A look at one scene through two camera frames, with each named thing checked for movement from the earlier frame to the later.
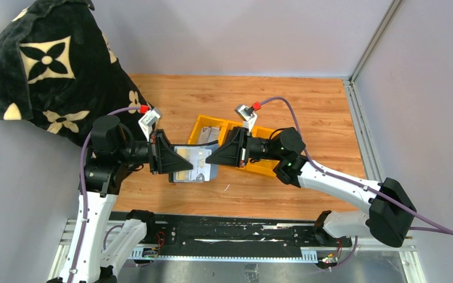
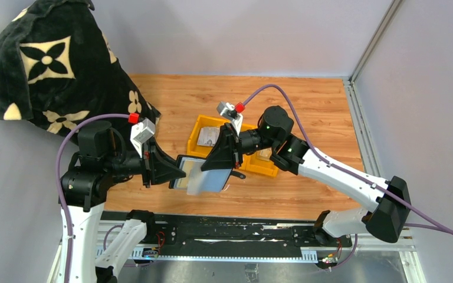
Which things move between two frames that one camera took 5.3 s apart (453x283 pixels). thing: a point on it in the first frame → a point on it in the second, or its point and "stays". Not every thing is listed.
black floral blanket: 53,64 stays
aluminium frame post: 349,84 stays
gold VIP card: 202,170 → 192,180
